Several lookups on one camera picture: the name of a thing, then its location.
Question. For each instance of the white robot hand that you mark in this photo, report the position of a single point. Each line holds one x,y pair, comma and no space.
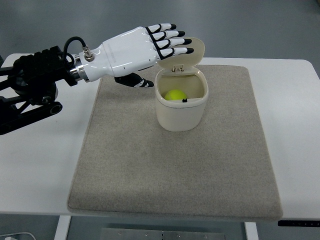
128,52

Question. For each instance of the yellow tennis ball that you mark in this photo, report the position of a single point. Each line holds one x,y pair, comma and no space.
175,94

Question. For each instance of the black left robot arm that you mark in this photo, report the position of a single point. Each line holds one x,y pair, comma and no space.
33,77

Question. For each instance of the beige plastic bin with lid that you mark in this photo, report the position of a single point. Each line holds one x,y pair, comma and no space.
180,72

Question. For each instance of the grey felt mat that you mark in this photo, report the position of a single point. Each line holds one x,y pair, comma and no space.
221,169

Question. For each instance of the white right table leg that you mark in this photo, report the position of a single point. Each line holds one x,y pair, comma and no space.
251,231

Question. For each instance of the white table leg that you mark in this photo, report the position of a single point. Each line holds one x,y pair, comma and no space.
251,231
62,228

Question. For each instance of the white left table leg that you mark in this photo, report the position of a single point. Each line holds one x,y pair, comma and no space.
62,228

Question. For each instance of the black desk control panel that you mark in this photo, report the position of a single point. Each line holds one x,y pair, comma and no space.
299,223

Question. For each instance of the white object on floor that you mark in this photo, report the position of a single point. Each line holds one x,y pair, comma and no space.
18,236

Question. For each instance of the grey metal base plate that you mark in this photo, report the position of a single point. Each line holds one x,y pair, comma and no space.
145,234

